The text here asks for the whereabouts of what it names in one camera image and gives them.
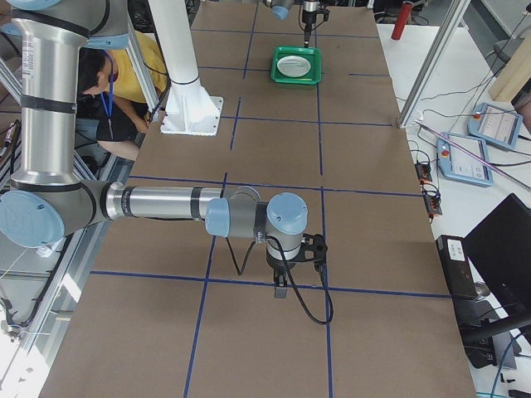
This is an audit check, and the aluminium frame post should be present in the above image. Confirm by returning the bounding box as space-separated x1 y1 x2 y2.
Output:
397 0 470 129

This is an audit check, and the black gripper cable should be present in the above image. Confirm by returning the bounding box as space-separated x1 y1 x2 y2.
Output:
226 235 334 326

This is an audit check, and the blue teach pendant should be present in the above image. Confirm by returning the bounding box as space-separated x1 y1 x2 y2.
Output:
468 102 523 151
436 132 494 187

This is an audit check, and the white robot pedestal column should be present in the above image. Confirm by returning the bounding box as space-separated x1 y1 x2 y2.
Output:
149 0 223 137

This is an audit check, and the white round plate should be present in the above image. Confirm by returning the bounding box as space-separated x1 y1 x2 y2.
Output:
276 56 311 78

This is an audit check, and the long metal ruler rod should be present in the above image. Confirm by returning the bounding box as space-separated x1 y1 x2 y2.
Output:
414 119 530 192

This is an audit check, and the red cylinder bottle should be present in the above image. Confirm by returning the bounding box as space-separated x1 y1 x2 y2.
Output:
391 1 413 41

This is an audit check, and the far blue teach pendant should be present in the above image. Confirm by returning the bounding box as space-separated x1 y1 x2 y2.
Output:
468 102 523 151

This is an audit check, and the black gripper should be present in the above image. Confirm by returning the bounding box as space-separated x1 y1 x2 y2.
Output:
301 9 317 48
266 251 303 299

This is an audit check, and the near blue teach pendant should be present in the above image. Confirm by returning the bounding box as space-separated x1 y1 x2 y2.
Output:
436 132 494 187

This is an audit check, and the orange black circuit board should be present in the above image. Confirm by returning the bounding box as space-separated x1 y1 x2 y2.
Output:
415 162 432 184

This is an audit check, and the person in yellow shirt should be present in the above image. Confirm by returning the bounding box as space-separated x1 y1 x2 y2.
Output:
77 47 149 161

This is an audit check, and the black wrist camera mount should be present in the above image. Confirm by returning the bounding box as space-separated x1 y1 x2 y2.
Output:
299 233 328 266

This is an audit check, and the black laptop screen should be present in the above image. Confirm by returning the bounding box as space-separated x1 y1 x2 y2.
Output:
464 193 530 315

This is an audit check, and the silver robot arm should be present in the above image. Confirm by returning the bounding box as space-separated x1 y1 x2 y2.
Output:
1 1 309 298
261 0 319 48

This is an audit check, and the black box with label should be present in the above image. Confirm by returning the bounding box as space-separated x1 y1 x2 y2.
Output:
436 235 477 300

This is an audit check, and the green plastic tray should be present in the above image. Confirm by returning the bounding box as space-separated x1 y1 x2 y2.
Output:
270 46 322 85

